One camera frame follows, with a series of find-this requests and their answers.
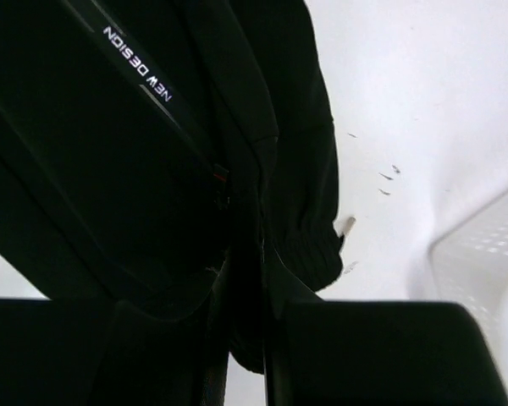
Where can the black shorts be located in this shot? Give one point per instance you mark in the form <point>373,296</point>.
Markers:
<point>146,144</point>

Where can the white plastic basket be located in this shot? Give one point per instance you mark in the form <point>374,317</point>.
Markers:
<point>470,267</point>

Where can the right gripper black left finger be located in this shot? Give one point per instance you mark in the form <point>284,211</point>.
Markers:
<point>100,352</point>

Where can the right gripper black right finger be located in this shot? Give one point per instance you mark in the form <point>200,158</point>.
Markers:
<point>379,353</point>

